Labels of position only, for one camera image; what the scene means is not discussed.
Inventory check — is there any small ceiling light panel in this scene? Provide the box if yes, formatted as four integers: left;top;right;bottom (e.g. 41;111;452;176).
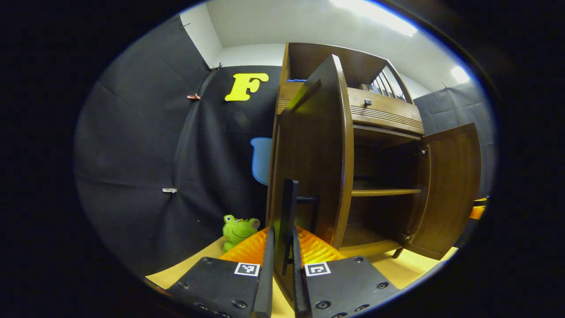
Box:
450;65;471;83

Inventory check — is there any wooden shoe cabinet door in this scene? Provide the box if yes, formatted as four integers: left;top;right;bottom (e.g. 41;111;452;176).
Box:
404;122;482;260
266;54;355;310

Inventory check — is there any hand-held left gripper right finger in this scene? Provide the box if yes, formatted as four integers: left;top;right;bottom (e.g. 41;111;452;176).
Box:
291;225;400;318

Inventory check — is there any blue chair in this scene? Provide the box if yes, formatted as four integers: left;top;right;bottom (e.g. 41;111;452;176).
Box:
250;137;273;186

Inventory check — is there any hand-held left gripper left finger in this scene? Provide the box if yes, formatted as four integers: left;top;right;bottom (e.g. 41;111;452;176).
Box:
166;227;275;318

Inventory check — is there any black backdrop cloth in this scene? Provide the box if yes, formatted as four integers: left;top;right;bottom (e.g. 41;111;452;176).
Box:
73;13;495;276

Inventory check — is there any wooden drawer with black knob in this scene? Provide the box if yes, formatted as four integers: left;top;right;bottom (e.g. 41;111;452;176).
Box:
277;82;425;135

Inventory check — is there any green frog plush toy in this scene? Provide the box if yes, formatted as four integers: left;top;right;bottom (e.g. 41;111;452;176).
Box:
222;215;261;253

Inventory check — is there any large ceiling light panel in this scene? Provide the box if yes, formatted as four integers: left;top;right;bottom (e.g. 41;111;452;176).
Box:
329;0;418;37

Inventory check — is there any wooden inner cabinet shelf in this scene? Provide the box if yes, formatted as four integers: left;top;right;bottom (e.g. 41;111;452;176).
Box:
351;189;422;197

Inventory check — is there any wooden double-door shoe cabinet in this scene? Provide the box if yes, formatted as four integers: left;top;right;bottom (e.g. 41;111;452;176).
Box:
267;42;426;261

